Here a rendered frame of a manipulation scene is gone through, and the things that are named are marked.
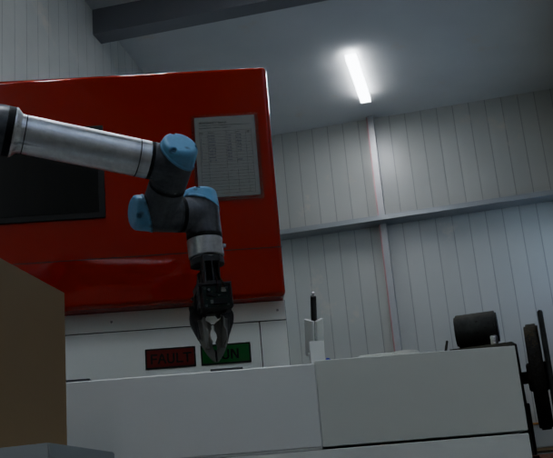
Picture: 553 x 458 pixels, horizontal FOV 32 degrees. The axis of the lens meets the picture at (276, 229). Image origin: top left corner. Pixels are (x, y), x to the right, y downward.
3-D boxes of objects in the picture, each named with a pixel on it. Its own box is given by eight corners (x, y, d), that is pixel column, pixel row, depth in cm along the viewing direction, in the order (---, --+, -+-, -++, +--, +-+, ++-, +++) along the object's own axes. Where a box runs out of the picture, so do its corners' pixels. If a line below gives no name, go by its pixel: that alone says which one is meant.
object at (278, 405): (-2, 477, 164) (-2, 395, 169) (317, 452, 168) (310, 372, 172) (-15, 474, 156) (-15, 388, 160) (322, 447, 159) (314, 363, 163)
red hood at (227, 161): (5, 372, 292) (5, 186, 310) (272, 352, 297) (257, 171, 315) (-68, 319, 220) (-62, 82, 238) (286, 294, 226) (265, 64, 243)
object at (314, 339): (308, 387, 195) (302, 323, 199) (327, 386, 195) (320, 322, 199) (311, 383, 189) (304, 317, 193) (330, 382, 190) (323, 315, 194)
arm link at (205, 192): (172, 195, 205) (209, 198, 209) (177, 244, 202) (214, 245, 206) (186, 183, 199) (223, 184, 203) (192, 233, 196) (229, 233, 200)
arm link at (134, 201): (135, 172, 194) (186, 175, 199) (123, 214, 200) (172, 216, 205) (145, 196, 188) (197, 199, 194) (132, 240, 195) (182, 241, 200)
